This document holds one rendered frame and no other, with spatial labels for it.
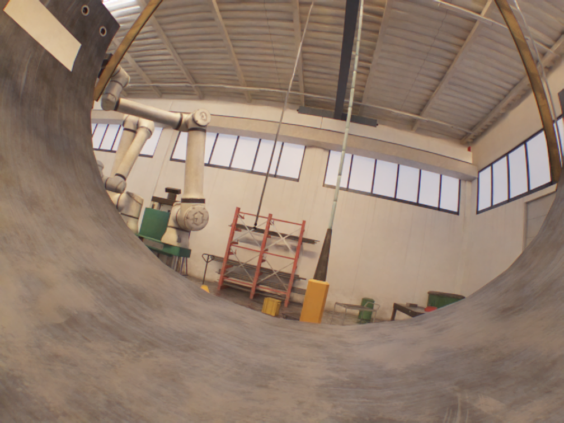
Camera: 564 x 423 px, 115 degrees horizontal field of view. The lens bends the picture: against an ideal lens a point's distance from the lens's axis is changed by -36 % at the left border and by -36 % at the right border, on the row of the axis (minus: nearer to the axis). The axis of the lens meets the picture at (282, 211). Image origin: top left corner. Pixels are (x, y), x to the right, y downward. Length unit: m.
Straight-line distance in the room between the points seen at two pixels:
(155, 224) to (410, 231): 10.39
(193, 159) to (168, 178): 11.32
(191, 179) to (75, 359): 1.48
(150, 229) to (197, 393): 1.90
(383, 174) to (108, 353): 11.75
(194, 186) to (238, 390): 1.46
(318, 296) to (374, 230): 10.14
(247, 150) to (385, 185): 6.02
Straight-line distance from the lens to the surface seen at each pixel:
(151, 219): 2.14
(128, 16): 11.42
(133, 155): 2.00
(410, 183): 12.10
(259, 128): 11.61
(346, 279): 10.86
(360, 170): 11.71
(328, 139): 11.20
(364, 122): 11.89
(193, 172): 1.68
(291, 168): 11.59
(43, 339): 0.31
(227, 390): 0.31
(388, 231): 11.27
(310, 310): 1.05
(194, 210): 1.64
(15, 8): 1.13
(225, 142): 12.62
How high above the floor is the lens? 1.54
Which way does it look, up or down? 10 degrees up
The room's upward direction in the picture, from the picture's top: 13 degrees clockwise
